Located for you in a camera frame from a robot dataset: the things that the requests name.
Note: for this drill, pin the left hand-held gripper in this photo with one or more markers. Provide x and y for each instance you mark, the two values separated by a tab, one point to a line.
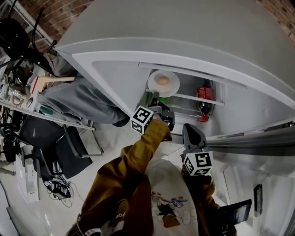
140	119

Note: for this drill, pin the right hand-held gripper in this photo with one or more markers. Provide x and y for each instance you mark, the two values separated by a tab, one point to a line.
198	163

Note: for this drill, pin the white round plate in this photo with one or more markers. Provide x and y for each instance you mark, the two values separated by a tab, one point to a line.
171	90

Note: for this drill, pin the brown egg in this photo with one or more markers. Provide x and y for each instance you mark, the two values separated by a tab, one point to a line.
162	80

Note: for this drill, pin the white refrigerator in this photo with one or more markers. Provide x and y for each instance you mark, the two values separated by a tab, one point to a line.
161	27

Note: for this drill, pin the person's right forearm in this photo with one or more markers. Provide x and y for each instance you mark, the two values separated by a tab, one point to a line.
202	196

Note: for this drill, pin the person's left forearm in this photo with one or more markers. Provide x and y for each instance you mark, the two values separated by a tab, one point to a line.
129	166

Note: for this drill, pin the green tea bottle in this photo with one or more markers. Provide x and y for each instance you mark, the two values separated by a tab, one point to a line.
164	100

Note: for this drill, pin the person's white printed shirt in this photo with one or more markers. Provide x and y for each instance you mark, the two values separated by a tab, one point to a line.
170	179

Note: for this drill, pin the cola bottle with red label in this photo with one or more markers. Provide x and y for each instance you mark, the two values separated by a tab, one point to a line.
205	93

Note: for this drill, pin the grey hooded garment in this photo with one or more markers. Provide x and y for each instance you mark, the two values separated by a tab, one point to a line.
80	101

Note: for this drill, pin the black tablet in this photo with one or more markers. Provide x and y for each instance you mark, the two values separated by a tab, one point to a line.
237	212

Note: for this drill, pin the black bar-shaped object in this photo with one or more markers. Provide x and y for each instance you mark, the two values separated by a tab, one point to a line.
258	200

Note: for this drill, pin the black mesh sled-base chair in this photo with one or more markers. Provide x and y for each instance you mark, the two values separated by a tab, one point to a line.
73	152

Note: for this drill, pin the white metal shelf rack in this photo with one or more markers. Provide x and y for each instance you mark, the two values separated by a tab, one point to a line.
57	118

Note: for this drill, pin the wooden clothes hanger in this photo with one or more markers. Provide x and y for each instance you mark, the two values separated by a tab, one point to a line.
55	79

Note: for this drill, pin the green pad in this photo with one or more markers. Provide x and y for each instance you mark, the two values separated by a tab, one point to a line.
46	110

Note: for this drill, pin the black electronic device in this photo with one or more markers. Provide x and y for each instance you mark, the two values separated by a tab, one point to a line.
58	187

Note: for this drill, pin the shiny metal pot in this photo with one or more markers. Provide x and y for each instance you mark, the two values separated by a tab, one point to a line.
20	94

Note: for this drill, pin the black coat rack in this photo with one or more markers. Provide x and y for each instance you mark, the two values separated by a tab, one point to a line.
13	37

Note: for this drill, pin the black office chair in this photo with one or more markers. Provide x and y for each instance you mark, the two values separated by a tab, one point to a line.
9	147

